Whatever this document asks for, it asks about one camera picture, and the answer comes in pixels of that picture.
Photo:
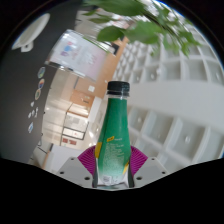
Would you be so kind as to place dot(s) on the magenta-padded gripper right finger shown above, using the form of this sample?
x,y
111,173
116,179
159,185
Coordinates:
x,y
150,170

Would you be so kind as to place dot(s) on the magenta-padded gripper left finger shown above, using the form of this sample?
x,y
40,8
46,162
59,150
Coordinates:
x,y
73,170

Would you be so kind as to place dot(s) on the green plastic drink bottle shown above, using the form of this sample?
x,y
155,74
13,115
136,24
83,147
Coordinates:
x,y
113,146

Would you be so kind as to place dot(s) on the recessed ceiling lights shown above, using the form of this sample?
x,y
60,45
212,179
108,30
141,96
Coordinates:
x,y
187,139

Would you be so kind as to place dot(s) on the blue sticker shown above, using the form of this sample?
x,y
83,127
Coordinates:
x,y
30,127

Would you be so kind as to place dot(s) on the round yellowish sticker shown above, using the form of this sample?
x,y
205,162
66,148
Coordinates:
x,y
38,94

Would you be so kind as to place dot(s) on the round reddish sticker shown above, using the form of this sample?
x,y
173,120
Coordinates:
x,y
41,83

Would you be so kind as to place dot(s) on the round greenish sticker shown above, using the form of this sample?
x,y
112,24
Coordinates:
x,y
41,72

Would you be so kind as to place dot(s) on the green leafy potted plant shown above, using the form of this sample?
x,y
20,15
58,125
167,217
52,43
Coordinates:
x,y
140,31

